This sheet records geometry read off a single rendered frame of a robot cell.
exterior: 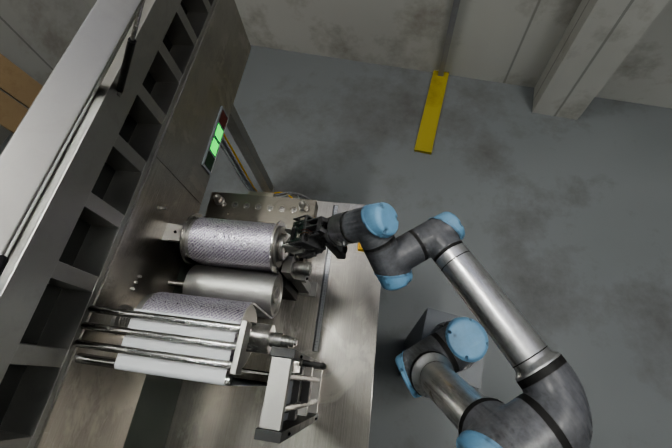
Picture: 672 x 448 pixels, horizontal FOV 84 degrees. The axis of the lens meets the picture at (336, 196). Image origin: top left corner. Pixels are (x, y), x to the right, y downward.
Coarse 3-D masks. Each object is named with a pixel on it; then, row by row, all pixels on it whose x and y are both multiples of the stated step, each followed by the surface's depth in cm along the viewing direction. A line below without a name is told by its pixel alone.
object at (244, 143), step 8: (232, 112) 183; (232, 120) 186; (240, 120) 193; (232, 128) 192; (240, 128) 194; (232, 136) 199; (240, 136) 198; (248, 136) 206; (240, 144) 205; (248, 144) 207; (248, 152) 211; (256, 152) 220; (248, 160) 219; (256, 160) 221; (256, 168) 227; (264, 168) 236; (256, 176) 236; (264, 176) 238; (264, 184) 245; (272, 184) 255; (272, 192) 256
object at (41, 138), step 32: (128, 0) 36; (96, 32) 33; (64, 64) 31; (96, 64) 33; (128, 64) 76; (64, 96) 30; (32, 128) 28; (64, 128) 30; (0, 160) 27; (32, 160) 28; (0, 192) 26; (32, 192) 27; (0, 224) 26; (0, 256) 25
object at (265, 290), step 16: (192, 272) 106; (208, 272) 106; (224, 272) 106; (240, 272) 106; (256, 272) 107; (192, 288) 104; (208, 288) 103; (224, 288) 103; (240, 288) 102; (256, 288) 102; (272, 288) 101; (272, 304) 105
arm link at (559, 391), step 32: (448, 224) 82; (448, 256) 79; (480, 288) 74; (480, 320) 74; (512, 320) 70; (512, 352) 69; (544, 352) 67; (544, 384) 64; (576, 384) 64; (576, 416) 60
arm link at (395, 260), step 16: (400, 240) 82; (416, 240) 81; (368, 256) 81; (384, 256) 79; (400, 256) 80; (416, 256) 80; (384, 272) 80; (400, 272) 80; (384, 288) 83; (400, 288) 81
